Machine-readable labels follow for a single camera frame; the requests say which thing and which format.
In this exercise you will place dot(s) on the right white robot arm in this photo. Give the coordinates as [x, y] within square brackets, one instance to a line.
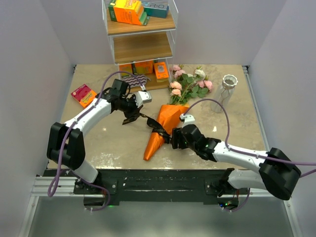
[270, 171]

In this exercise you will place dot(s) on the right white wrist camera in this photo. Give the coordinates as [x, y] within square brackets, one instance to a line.
[187, 119]

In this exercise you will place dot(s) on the black printed ribbon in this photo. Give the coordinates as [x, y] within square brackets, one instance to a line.
[155, 125]

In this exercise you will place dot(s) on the white ribbed vase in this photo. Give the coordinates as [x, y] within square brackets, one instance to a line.
[225, 89]

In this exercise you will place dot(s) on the orange green box top shelf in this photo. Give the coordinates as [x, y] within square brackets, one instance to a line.
[128, 11]

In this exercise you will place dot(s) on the teal box top shelf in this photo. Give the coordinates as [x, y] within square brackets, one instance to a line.
[156, 8]

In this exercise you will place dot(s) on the orange box bottom middle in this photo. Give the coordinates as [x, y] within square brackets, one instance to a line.
[145, 67]

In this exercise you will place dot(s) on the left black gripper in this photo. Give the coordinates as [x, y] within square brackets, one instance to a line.
[135, 112]

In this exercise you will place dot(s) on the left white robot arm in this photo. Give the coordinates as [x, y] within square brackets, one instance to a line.
[66, 140]

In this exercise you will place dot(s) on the pink orange snack box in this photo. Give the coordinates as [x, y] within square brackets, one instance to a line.
[84, 95]

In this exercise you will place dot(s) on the orange box bottom right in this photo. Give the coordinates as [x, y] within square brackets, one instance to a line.
[161, 71]

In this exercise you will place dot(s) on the pink flower bouquet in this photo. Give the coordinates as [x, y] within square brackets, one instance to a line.
[185, 86]

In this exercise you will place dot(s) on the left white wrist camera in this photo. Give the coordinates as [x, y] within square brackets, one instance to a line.
[143, 97]

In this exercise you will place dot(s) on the purple wavy sponge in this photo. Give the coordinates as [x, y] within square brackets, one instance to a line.
[135, 81]

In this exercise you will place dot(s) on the white wire wooden shelf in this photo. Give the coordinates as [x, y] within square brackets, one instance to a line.
[133, 43]

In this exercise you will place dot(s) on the orange box bottom left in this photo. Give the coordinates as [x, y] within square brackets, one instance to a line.
[127, 70]

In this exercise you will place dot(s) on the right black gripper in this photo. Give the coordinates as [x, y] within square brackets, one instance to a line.
[176, 135]

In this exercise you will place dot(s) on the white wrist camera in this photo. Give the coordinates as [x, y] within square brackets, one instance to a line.
[187, 119]
[143, 97]

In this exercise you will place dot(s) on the orange wrapping paper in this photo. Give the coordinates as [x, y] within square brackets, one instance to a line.
[169, 118]

